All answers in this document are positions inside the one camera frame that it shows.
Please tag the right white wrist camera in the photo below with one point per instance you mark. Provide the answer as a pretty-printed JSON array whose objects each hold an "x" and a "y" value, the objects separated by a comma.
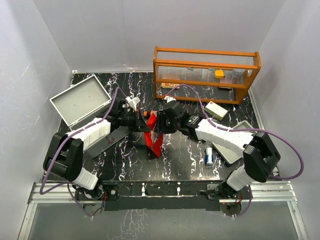
[{"x": 168, "y": 99}]

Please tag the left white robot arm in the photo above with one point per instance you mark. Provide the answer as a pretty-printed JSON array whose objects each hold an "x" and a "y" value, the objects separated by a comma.
[{"x": 65, "y": 154}]

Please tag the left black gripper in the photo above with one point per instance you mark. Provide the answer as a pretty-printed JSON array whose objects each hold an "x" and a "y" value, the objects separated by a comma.
[{"x": 140, "y": 125}]

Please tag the blue white can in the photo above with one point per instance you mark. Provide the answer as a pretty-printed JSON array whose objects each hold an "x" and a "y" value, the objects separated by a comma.
[{"x": 209, "y": 157}]

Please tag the yellow block on shelf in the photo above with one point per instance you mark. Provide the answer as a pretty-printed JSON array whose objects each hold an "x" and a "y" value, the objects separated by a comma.
[{"x": 219, "y": 74}]

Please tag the grey open case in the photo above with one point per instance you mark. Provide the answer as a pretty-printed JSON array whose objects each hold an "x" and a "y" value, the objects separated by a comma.
[{"x": 79, "y": 106}]

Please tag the wooden toy block strip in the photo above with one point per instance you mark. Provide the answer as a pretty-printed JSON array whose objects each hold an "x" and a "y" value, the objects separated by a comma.
[{"x": 166, "y": 85}]

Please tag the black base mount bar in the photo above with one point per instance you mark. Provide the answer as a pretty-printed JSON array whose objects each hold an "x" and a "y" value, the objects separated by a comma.
[{"x": 158, "y": 195}]

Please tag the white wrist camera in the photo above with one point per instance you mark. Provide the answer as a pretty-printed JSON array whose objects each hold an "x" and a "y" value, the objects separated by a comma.
[
  {"x": 168, "y": 99},
  {"x": 132, "y": 102}
]

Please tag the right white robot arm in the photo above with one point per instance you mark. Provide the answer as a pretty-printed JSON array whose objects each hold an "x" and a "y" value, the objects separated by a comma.
[{"x": 260, "y": 155}]

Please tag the wooden display shelf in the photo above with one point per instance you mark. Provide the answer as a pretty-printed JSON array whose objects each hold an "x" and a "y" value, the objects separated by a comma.
[{"x": 196, "y": 68}]

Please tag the red first aid pouch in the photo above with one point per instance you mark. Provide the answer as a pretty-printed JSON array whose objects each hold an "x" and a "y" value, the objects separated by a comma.
[{"x": 154, "y": 140}]

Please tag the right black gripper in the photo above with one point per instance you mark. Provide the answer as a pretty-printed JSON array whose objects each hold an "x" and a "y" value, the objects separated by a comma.
[{"x": 161, "y": 127}]

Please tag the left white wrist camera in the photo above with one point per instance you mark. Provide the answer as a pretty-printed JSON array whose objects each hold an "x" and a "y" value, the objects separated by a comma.
[{"x": 132, "y": 102}]

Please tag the white medicine box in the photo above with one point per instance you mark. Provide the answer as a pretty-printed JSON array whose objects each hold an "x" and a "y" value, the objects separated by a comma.
[{"x": 215, "y": 110}]

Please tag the grey divided tray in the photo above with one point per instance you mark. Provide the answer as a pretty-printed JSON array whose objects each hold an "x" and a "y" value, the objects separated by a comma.
[{"x": 228, "y": 155}]

